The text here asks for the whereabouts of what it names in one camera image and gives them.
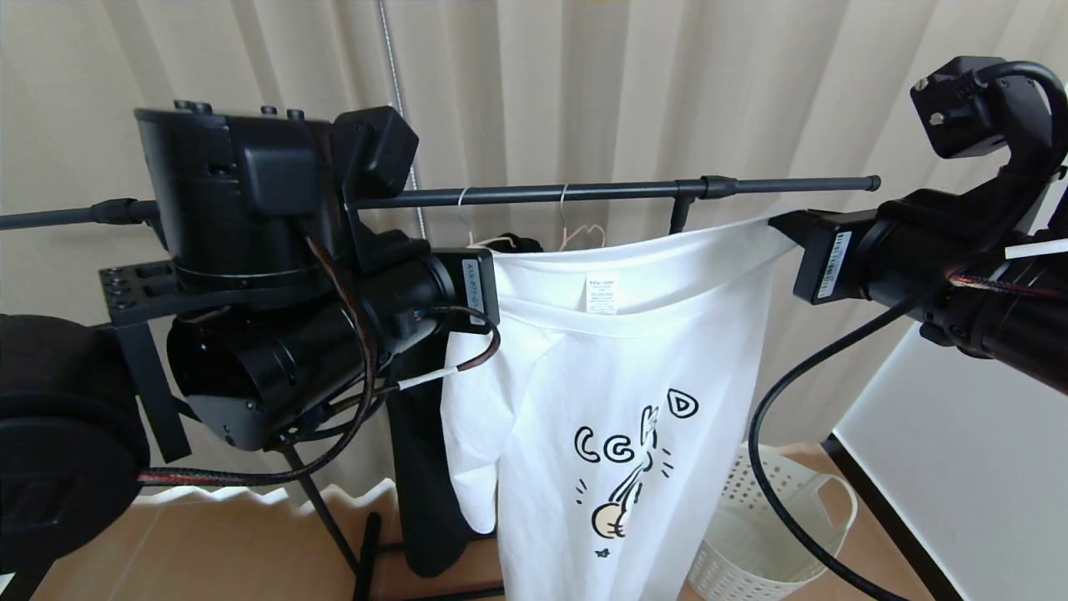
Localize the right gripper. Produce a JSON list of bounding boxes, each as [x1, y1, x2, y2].
[[767, 189, 1004, 306]]

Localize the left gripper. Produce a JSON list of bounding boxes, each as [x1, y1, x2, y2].
[[365, 247, 501, 345]]

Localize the pink clothes hanger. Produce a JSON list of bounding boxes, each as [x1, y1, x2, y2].
[[557, 183, 607, 252], [456, 187, 520, 250]]

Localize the black shorts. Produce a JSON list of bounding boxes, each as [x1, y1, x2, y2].
[[386, 233, 545, 578]]

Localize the white garment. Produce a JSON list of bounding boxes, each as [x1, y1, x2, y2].
[[440, 212, 799, 601]]

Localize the black clothes rack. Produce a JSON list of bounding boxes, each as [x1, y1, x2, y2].
[[0, 174, 882, 601]]

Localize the white laundry basket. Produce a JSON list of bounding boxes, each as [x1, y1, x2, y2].
[[688, 442, 859, 601]]

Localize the beige curtain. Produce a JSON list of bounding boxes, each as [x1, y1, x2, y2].
[[0, 0, 1068, 502]]

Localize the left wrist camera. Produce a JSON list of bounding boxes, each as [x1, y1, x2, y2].
[[329, 105, 421, 251]]

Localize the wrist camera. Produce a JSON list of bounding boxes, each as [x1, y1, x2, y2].
[[329, 105, 421, 251], [909, 56, 1068, 193]]

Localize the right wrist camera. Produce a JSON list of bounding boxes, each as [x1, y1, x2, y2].
[[909, 56, 1068, 193]]

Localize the black cable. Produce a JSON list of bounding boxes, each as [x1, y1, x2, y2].
[[746, 60, 1068, 601]]

